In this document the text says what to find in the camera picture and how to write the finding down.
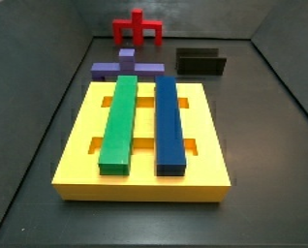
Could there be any purple cross-shaped block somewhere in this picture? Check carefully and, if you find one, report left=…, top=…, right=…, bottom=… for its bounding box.
left=90, top=48, right=163, bottom=80

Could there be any yellow slotted board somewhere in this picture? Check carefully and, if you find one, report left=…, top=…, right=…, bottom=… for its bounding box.
left=51, top=82, right=230, bottom=202

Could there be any blue long bar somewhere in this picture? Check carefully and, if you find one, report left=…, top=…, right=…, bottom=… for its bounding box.
left=154, top=76, right=186, bottom=176

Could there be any green long bar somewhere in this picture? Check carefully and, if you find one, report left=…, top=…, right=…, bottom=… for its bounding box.
left=98, top=76, right=137, bottom=175

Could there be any red cross-shaped block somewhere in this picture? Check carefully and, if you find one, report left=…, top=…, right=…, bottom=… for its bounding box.
left=111, top=8, right=162, bottom=46

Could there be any black angle bracket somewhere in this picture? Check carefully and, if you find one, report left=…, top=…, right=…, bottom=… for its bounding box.
left=175, top=47, right=226, bottom=76

